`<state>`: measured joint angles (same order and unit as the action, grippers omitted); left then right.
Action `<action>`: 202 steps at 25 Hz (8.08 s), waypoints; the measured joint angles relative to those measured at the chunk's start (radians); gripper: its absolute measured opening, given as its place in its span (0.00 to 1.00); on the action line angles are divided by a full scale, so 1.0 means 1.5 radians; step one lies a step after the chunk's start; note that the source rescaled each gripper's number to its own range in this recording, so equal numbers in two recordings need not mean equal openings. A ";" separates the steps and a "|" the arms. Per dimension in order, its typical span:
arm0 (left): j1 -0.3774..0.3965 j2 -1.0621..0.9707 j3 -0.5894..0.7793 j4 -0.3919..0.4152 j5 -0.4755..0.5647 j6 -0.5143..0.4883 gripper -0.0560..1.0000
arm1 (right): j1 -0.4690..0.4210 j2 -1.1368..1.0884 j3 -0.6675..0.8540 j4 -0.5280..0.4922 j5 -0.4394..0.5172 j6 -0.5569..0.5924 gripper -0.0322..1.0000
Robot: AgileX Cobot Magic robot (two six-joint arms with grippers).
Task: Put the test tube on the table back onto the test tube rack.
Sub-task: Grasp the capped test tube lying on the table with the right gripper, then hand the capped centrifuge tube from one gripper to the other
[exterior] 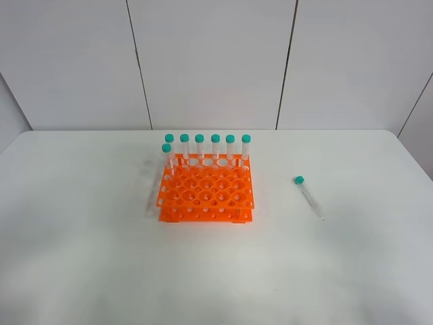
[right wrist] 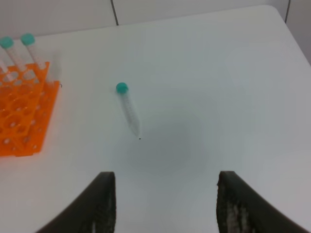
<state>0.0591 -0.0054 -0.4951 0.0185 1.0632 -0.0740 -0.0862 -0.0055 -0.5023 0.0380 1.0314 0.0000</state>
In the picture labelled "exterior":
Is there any rack tube second row left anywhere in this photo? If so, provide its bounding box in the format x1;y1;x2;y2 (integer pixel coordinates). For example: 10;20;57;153
162;143;175;175

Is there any rack tube far left rear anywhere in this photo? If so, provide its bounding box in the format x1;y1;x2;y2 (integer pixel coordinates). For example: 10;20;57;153
164;133;175;160

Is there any green-capped test tube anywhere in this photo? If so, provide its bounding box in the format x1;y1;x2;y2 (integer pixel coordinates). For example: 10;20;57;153
293;175;325;221

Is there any orange test tube rack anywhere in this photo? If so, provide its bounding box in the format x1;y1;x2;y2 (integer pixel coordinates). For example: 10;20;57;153
156;153;254;223

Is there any rack tube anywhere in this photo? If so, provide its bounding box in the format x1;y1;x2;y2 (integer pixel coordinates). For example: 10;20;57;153
241;134;251;163
195;133;204;160
211;134;221;160
225;134;235;160
164;133;175;160
180;133;189;161

